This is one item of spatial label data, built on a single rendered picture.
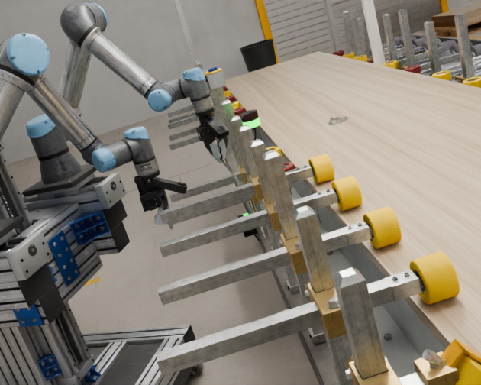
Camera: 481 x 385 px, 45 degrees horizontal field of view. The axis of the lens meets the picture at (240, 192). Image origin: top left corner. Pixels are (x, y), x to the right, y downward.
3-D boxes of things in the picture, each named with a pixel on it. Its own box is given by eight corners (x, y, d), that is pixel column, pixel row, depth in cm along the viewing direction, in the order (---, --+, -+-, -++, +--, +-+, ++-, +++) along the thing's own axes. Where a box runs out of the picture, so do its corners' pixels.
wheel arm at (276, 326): (162, 378, 96) (155, 360, 95) (162, 365, 100) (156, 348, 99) (442, 286, 98) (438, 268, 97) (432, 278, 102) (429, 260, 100)
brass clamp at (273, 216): (272, 232, 142) (266, 214, 141) (263, 215, 155) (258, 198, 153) (295, 225, 142) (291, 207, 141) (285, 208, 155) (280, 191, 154)
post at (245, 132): (280, 272, 181) (238, 129, 166) (278, 267, 185) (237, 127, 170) (291, 269, 182) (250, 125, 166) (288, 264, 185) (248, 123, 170)
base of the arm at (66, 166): (34, 186, 212) (24, 162, 209) (58, 172, 226) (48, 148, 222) (68, 180, 207) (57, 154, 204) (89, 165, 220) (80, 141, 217)
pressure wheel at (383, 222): (366, 210, 120) (359, 217, 128) (380, 246, 118) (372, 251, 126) (393, 202, 120) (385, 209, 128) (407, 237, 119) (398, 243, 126)
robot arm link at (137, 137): (116, 133, 186) (139, 124, 190) (127, 164, 189) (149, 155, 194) (126, 134, 180) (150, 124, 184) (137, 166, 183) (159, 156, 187)
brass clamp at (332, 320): (326, 341, 95) (319, 315, 93) (307, 302, 107) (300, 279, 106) (361, 329, 95) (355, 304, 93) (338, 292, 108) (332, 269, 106)
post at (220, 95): (243, 189, 251) (213, 89, 237) (241, 185, 256) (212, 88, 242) (253, 185, 251) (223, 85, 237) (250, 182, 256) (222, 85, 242)
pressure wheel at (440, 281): (408, 276, 105) (427, 313, 100) (409, 251, 99) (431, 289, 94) (438, 266, 105) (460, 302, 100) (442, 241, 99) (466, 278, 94)
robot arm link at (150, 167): (156, 154, 192) (155, 160, 185) (159, 167, 194) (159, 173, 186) (133, 161, 192) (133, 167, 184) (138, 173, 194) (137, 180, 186)
